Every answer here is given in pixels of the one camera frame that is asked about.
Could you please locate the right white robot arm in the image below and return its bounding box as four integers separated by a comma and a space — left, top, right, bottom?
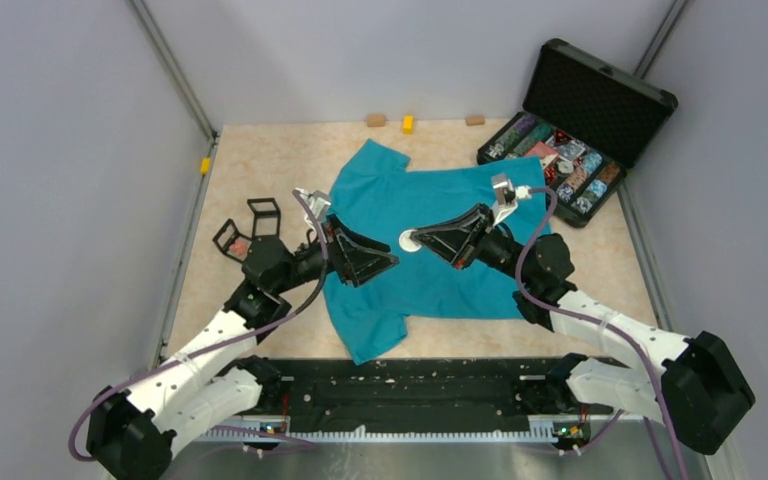
399, 174, 756, 455

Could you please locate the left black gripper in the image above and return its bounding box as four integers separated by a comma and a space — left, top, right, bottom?
273, 213, 399, 294

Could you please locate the tan wooden block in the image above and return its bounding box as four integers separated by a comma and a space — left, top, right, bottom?
365, 113, 387, 128
465, 115, 486, 126

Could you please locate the right tan wooden block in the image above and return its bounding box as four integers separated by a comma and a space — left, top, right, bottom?
465, 115, 486, 126

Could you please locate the black box with pink brooch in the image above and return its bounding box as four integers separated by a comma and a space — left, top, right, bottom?
212, 218, 252, 264

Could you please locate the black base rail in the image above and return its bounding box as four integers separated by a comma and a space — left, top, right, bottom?
246, 358, 612, 434

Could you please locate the black carrying case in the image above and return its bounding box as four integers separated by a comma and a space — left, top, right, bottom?
476, 38, 679, 228

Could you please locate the round grey yellow brooch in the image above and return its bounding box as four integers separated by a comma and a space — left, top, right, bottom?
398, 228, 423, 253

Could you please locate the yellow block at left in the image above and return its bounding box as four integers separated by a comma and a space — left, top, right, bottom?
199, 157, 211, 176

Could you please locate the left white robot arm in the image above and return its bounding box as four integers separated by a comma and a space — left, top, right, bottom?
69, 189, 399, 479

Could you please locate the teal t-shirt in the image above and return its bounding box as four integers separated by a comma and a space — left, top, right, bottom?
323, 140, 545, 365

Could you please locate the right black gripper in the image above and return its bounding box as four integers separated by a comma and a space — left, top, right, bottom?
411, 203, 534, 285

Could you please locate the black box with grey brooch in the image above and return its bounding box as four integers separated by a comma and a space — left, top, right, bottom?
246, 197, 282, 238

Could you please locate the left tan wooden block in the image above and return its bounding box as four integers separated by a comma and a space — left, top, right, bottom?
365, 113, 387, 128

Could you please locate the pink card in case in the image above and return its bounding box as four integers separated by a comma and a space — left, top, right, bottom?
525, 142, 559, 170

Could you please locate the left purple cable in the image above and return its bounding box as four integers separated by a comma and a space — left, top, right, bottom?
67, 188, 332, 463

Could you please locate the yellow block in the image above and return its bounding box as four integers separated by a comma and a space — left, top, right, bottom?
402, 115, 415, 135
199, 157, 211, 176

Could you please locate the yellow block at back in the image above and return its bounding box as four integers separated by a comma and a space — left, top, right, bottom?
402, 115, 415, 135

